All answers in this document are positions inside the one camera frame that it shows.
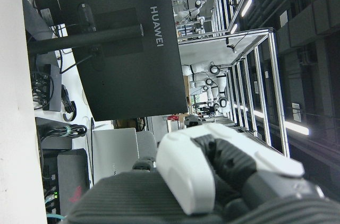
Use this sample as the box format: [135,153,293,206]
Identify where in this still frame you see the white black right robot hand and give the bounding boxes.
[63,123,340,224]

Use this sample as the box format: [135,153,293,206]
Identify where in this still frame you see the grey office chair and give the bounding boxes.
[135,131,159,161]

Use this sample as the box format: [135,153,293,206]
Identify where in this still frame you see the black mini computer red logo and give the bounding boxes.
[42,148,90,216]

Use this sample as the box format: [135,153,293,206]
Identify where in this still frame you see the black Huawei monitor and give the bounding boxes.
[27,0,190,123]

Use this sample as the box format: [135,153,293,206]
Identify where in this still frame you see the black box with ports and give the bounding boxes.
[31,63,64,112]

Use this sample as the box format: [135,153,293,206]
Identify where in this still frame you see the black monitor stand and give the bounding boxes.
[26,23,145,55]

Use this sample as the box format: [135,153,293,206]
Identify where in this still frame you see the aluminium frame cage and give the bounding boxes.
[174,0,291,157]

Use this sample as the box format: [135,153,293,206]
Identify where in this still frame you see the black cable bundle teal tie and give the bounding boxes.
[39,124,89,139]

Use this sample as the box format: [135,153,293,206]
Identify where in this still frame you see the black coiled cable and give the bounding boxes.
[61,84,78,123]

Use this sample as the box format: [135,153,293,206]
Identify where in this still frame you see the teal cable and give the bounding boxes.
[44,196,66,221]

